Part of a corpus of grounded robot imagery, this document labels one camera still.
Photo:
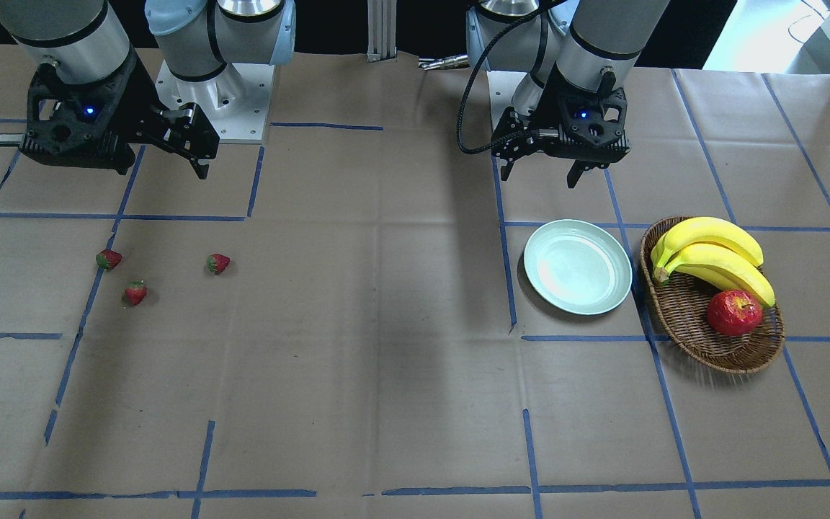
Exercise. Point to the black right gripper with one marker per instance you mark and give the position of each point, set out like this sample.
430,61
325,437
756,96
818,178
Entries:
140,96

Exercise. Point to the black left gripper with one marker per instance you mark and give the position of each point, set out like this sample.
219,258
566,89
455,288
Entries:
546,103

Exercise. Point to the red strawberry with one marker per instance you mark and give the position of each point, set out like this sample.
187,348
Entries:
135,292
217,263
108,259

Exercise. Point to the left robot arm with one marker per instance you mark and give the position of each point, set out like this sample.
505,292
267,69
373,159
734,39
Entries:
571,59

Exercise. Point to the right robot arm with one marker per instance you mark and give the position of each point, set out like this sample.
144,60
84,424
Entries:
198,38

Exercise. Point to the light green plate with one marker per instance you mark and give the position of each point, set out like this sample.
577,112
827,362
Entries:
577,267

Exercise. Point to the yellow banana bunch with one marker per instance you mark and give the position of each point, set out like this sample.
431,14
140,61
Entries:
718,246

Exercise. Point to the brown wicker basket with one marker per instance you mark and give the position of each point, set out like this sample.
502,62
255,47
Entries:
680,307

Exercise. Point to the red apple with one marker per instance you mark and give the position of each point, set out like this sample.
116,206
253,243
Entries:
734,313

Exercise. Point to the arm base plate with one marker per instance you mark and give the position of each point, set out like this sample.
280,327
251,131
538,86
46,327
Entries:
236,101
505,90

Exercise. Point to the aluminium frame post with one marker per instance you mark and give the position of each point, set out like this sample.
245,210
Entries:
381,30

